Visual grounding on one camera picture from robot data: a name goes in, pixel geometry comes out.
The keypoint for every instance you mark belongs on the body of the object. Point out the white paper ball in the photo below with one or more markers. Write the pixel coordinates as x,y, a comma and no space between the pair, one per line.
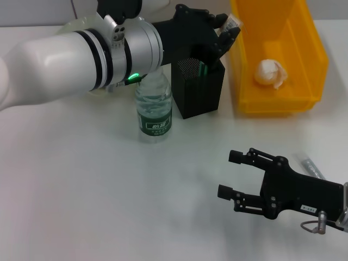
266,72

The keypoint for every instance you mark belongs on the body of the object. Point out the pale green glass fruit plate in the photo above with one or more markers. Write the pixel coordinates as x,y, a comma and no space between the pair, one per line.
68,25

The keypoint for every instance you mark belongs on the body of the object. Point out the beige eraser with barcode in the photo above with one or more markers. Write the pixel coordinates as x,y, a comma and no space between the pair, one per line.
232,23

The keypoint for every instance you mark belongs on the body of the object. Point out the silver pen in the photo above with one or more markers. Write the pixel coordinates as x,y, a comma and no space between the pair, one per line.
311,166

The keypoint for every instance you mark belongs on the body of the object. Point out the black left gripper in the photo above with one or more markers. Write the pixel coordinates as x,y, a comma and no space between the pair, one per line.
187,30

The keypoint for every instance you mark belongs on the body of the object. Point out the green pen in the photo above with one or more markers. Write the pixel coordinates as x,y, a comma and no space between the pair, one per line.
203,69

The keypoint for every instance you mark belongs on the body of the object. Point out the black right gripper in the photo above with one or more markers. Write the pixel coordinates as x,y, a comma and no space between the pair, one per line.
299,190

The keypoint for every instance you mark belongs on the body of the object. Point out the clear green-label water bottle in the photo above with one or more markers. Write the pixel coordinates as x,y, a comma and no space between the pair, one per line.
153,114

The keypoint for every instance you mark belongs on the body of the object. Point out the black mesh pen holder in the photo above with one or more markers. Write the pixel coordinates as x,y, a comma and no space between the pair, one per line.
201,95

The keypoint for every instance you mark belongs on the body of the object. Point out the yellow plastic bin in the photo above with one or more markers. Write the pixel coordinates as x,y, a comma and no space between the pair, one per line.
272,104

